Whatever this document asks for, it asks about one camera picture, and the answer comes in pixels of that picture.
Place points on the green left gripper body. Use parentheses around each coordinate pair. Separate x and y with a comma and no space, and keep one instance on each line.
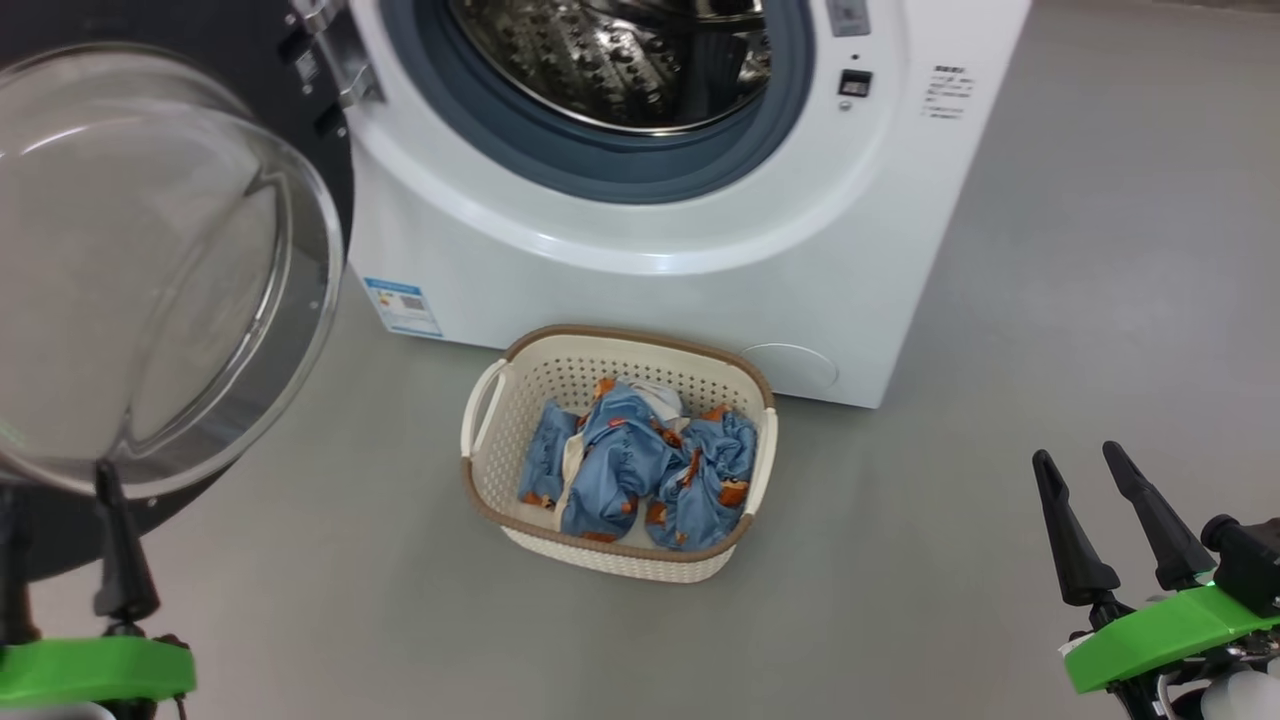
(90,668)

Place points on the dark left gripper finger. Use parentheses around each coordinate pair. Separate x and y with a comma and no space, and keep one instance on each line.
(125,560)
(15,580)

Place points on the perforated steel washer drum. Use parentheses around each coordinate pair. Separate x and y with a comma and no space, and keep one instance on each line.
(620,70)

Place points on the grey warning sticker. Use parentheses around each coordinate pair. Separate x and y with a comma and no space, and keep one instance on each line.
(848,15)

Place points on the white front-load washing machine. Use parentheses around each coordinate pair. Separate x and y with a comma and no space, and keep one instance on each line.
(620,300)

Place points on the black round washer door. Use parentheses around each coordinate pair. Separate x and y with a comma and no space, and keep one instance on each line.
(150,250)

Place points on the metal washer door hinge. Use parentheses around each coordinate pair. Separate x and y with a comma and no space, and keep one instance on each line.
(345,60)

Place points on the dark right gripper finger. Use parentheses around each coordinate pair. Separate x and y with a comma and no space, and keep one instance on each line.
(1165,530)
(1075,550)

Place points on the small black text label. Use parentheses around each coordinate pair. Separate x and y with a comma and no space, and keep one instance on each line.
(948,92)

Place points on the blue printed garment with orange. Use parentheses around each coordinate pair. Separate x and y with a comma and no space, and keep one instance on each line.
(710,480)
(615,470)

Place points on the blue energy label sticker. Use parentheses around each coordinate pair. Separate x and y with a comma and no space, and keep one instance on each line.
(403,307)

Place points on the round white filter cover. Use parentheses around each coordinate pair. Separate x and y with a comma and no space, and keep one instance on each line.
(790,368)

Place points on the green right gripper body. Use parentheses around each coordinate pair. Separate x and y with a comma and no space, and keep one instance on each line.
(1160,630)

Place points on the cream perforated laundry basket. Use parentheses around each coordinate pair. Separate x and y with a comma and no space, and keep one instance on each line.
(610,558)

